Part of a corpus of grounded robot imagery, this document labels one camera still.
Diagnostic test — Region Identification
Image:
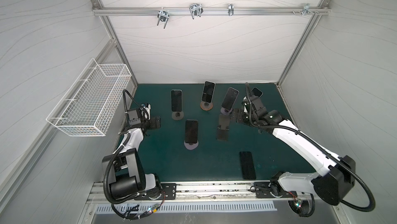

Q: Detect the lilac rear round stand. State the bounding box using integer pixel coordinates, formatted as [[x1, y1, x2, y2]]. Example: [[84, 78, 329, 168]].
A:
[[220, 107, 233, 116]]

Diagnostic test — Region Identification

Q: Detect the wooden round stand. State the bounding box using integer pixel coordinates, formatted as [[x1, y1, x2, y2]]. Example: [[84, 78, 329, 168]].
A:
[[200, 101, 214, 111]]

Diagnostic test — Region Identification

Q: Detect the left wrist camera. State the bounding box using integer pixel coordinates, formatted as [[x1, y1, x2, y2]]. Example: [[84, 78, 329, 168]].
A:
[[126, 103, 151, 129]]

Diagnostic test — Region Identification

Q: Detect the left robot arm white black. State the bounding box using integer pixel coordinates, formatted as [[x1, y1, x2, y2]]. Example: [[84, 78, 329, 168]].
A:
[[102, 116, 161, 204]]

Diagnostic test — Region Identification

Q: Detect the white slotted cable duct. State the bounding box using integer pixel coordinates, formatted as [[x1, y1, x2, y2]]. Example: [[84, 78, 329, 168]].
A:
[[95, 201, 277, 214]]

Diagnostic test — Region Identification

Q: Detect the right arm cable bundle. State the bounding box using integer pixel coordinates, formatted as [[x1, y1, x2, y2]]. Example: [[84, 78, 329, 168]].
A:
[[287, 192, 316, 218]]

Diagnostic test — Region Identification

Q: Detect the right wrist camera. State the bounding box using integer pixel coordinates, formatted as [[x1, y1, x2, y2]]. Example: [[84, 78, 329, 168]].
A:
[[243, 95, 265, 113]]

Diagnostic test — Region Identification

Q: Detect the lilac front round stand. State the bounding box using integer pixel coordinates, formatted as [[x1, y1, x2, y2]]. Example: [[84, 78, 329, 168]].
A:
[[184, 141, 199, 150]]

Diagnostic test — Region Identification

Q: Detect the aluminium crossbar rail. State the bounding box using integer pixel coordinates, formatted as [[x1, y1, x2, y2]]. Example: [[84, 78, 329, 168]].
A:
[[93, 6, 331, 16]]

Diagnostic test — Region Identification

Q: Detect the metal u-bolt clamp left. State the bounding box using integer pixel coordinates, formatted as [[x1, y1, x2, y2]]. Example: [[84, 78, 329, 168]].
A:
[[157, 10, 170, 29]]

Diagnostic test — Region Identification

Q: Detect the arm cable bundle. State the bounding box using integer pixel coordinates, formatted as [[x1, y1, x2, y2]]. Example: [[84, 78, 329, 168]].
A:
[[287, 192, 316, 218], [110, 189, 166, 221]]

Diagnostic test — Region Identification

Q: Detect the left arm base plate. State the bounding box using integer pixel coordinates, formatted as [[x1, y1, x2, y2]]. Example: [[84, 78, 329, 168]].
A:
[[134, 183, 176, 201]]

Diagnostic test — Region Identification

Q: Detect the black folding phone stand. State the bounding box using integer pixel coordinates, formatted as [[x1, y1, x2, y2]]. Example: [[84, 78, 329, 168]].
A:
[[216, 114, 230, 141]]

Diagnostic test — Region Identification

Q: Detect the metal bracket right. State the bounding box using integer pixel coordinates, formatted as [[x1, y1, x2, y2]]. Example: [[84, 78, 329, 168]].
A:
[[292, 4, 320, 16]]

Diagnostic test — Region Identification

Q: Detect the phone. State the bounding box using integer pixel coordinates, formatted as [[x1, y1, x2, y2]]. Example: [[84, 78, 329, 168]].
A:
[[185, 120, 199, 144], [239, 151, 256, 180], [201, 81, 216, 103], [221, 87, 239, 109], [251, 87, 263, 98], [171, 90, 183, 112]]

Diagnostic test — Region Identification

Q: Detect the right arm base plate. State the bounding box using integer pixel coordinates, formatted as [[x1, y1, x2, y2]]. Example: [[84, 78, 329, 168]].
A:
[[249, 182, 297, 199]]

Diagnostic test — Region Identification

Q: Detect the grey round stand left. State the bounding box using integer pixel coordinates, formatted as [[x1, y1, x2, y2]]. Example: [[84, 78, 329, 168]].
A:
[[172, 111, 184, 121]]

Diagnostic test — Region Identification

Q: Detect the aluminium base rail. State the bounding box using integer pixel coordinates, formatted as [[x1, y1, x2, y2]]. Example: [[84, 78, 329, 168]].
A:
[[86, 179, 341, 202]]

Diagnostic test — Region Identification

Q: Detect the metal clamp small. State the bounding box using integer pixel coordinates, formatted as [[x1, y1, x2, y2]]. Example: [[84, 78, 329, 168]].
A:
[[228, 4, 234, 16]]

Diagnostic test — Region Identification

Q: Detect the white wire basket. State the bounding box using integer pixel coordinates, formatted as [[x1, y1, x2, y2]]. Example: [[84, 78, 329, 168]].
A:
[[46, 58, 131, 137]]

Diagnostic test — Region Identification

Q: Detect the phone on wooden stand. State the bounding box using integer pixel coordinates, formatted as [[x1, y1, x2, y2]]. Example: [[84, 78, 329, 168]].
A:
[[201, 81, 216, 103]]

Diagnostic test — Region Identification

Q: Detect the lilac round stand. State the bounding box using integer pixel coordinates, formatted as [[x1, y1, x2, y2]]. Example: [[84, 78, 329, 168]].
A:
[[220, 107, 233, 116], [184, 141, 199, 150]]

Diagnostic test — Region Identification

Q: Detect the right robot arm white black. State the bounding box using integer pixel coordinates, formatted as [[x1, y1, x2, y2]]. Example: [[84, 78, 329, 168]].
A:
[[232, 107, 376, 212]]

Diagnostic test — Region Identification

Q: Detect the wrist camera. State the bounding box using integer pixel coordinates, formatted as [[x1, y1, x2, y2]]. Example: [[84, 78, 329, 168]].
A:
[[243, 95, 265, 113], [126, 103, 151, 129]]

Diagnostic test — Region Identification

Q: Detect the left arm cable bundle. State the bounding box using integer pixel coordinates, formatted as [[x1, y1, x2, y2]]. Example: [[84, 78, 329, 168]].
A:
[[110, 189, 166, 221]]

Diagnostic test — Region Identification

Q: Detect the metal u-bolt clamp middle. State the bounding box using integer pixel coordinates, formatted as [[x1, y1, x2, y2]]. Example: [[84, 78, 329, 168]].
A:
[[189, 4, 203, 19]]

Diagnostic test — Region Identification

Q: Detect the metal u-bolt clamp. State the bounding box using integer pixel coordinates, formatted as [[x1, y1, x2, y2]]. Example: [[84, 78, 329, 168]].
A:
[[157, 10, 170, 29], [189, 4, 203, 19]]

